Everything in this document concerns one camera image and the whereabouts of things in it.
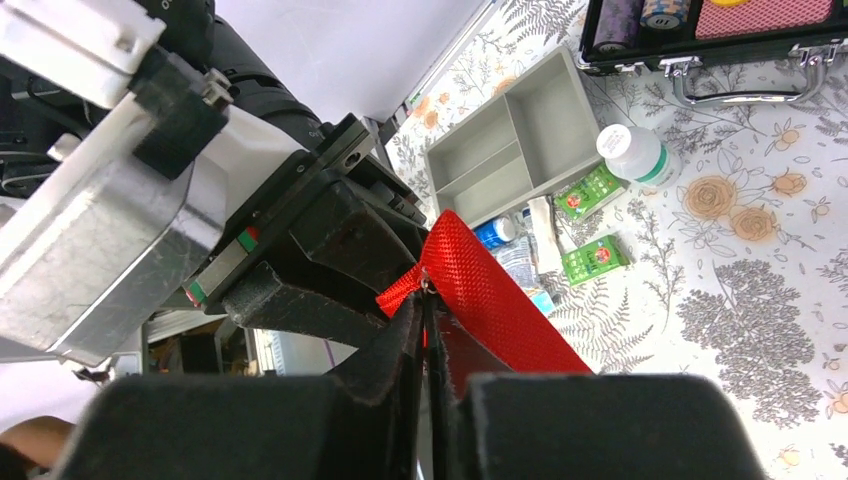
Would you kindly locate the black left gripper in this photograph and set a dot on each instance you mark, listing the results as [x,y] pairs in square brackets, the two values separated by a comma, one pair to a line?
[313,247]

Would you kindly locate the green sachet lower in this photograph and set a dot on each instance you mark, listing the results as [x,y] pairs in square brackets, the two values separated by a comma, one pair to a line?
[594,259]

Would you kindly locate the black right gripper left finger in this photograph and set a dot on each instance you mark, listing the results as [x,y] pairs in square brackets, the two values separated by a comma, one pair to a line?
[357,421]

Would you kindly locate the white pill bottle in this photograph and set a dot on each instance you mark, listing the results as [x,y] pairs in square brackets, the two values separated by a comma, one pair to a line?
[638,155]

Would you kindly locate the green sachet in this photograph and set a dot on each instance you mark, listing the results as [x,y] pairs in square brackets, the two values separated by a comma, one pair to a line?
[594,259]
[589,194]

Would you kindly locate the red first aid pouch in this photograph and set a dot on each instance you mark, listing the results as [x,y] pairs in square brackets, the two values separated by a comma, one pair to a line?
[488,304]

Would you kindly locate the clear plastic bag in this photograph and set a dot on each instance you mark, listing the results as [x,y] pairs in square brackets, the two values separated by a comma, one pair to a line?
[516,258]

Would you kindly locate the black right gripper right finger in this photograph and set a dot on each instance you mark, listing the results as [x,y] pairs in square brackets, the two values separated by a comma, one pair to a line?
[489,422]

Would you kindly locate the operator hand in background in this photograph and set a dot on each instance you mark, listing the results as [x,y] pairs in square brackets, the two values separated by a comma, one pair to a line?
[33,444]

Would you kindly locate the white blue-label bottle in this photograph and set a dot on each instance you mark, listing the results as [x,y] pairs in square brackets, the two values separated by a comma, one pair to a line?
[496,232]

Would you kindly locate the green sachet upper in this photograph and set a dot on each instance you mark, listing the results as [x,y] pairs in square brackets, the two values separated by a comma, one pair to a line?
[589,194]

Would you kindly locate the grey plastic tray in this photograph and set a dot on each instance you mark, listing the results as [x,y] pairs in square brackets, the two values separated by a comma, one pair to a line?
[532,139]

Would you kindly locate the black poker chip case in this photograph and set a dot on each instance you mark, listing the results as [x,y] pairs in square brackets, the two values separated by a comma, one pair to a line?
[678,37]

